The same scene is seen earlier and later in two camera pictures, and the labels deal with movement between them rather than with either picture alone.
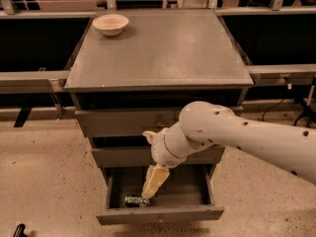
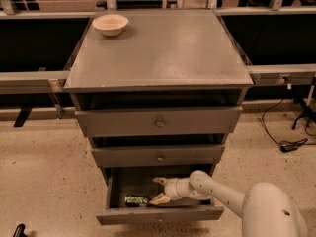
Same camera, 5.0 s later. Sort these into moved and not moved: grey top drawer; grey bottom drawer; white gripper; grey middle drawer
Moved: white gripper
Not moved: grey bottom drawer; grey top drawer; grey middle drawer
